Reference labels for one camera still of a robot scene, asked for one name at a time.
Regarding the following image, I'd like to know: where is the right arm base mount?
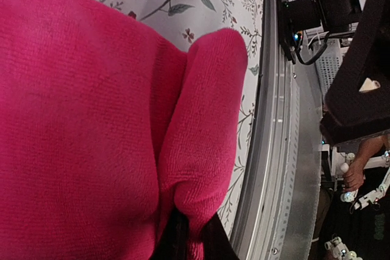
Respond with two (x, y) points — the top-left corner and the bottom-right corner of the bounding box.
(276, 0), (362, 65)

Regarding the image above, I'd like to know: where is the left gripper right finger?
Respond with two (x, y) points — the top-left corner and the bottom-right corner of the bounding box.
(201, 213), (239, 260)

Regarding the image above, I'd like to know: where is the operator bare hand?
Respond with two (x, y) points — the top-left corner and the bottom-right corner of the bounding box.
(344, 135), (389, 192)

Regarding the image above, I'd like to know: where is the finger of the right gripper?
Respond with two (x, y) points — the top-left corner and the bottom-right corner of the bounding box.
(320, 0), (389, 146)

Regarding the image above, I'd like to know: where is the pink towel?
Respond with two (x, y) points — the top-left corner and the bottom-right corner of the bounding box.
(1, 0), (247, 259)

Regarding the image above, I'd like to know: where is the white teleoperation controller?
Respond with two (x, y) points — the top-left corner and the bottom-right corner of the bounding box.
(324, 150), (389, 259)

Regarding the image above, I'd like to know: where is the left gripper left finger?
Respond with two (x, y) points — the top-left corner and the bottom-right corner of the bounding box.
(151, 208), (189, 260)

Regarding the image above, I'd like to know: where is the aluminium front rail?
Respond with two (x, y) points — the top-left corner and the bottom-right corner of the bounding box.
(230, 0), (321, 259)

